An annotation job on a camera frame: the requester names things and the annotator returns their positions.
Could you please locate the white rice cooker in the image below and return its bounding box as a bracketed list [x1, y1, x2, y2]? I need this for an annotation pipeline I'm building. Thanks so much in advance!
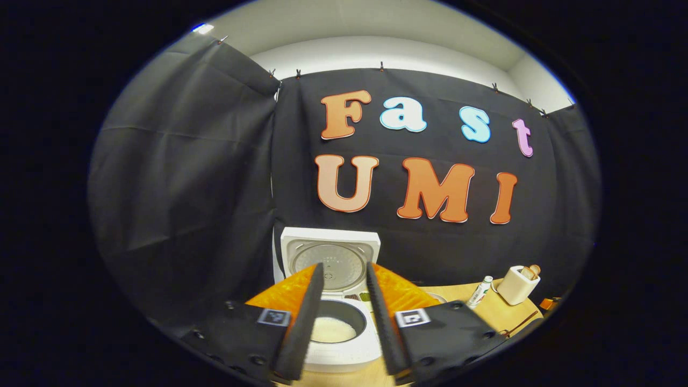
[273, 227, 385, 374]

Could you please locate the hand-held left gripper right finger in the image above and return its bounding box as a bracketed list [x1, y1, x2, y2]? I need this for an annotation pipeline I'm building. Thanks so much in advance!
[365, 262, 508, 385]

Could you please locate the black backdrop cloth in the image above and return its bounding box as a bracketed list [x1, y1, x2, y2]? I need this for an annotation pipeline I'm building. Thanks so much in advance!
[89, 32, 601, 345]

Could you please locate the white bottle with green label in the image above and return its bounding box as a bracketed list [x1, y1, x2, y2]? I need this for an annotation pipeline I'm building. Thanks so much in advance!
[467, 276, 493, 309]

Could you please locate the white rice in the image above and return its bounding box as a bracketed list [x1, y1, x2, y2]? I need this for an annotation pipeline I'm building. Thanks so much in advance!
[311, 317, 356, 343]

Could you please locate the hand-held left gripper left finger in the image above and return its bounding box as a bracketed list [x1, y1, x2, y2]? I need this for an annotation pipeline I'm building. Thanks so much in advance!
[180, 262, 325, 385]

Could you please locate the cream chopstick holder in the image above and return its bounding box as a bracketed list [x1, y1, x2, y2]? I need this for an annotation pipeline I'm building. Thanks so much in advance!
[497, 264, 541, 306]

